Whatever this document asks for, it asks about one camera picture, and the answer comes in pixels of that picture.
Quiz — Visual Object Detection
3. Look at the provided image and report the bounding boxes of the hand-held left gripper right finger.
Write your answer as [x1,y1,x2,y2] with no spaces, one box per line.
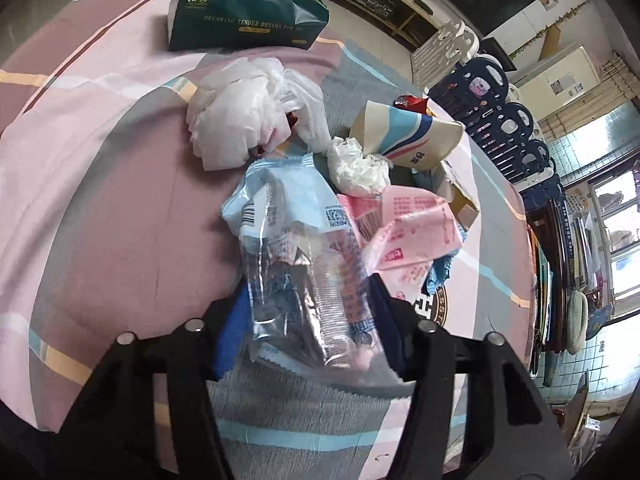
[370,280,576,480]

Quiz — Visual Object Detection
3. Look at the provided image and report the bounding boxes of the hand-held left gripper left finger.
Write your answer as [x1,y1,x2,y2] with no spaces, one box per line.
[50,285,251,480]

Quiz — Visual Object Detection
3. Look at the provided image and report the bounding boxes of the clear blue plastic wrapper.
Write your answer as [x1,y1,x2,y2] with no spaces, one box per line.
[221,152,401,391]

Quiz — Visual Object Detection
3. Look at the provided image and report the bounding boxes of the striped paper cup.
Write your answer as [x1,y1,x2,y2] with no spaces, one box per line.
[348,101,465,170]

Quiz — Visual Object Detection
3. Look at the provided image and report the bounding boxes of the red snack wrapper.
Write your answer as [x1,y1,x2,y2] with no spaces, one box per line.
[392,95,431,113]

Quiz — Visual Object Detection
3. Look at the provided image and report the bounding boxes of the teal crumpled wrapper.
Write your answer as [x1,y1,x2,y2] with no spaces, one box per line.
[424,254,457,297]

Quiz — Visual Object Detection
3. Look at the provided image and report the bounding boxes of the pink printed wrapper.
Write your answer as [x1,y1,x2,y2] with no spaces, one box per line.
[337,185,468,301]

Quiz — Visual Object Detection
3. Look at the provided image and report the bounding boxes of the small brown cardboard box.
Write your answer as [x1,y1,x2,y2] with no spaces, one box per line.
[432,160,481,231]

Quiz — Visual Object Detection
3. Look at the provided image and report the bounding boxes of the grey green cushion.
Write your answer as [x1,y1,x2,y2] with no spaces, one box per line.
[565,290,591,356]

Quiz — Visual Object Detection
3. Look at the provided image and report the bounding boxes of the crumpled white tissue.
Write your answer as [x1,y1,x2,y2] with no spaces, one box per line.
[326,136,392,197]

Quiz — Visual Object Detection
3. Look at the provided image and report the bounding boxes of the plaid pink grey blanket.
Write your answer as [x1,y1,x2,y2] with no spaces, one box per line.
[0,0,538,480]

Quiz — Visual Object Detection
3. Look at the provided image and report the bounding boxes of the crumpled white plastic bag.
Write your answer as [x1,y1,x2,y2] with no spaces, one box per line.
[186,57,332,171]

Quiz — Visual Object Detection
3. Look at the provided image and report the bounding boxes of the window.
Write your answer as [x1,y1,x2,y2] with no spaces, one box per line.
[587,170,640,316]

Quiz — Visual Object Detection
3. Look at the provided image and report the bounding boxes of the dark blue baby fence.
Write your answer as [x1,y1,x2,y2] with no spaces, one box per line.
[427,57,566,201]

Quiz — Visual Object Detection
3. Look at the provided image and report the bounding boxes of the white plastic chair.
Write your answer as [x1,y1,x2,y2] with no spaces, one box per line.
[410,20,481,91]

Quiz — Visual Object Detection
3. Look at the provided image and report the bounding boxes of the black monitor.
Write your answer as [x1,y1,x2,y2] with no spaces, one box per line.
[477,37,518,73]

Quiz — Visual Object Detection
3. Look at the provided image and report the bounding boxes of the beige curtain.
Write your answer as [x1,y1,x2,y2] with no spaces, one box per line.
[542,60,640,136]

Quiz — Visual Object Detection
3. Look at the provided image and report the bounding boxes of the white standing air conditioner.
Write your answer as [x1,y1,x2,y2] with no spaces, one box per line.
[512,44,603,106]

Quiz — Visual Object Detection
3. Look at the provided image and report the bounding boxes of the yellow wooden television cabinet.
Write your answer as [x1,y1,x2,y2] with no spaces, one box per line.
[270,0,481,51]

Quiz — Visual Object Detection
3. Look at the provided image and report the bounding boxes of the green tissue pack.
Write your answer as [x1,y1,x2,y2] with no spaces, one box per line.
[167,0,331,52]

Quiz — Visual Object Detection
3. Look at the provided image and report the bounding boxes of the green ivy garland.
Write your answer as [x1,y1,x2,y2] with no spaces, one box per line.
[510,0,596,56]

